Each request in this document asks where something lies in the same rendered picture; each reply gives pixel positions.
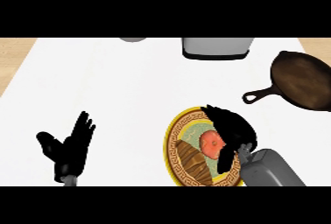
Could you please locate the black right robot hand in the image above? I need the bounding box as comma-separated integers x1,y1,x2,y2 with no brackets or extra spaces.
200,103,259,175

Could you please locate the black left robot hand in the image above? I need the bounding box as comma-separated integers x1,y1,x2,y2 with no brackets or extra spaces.
36,110,98,184

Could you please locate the orange red squash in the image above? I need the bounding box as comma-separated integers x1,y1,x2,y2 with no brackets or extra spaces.
199,129,228,160

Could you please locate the yellow patterned plate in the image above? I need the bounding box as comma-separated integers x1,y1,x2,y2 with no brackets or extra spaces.
163,106,246,187

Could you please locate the dark brown frying pan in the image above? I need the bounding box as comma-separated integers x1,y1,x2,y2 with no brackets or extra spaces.
243,50,331,112

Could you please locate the brown striped bread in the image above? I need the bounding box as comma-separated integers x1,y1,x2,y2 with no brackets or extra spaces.
172,139,215,186

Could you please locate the small grey round object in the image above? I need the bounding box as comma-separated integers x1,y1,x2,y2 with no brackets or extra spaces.
119,37,148,44

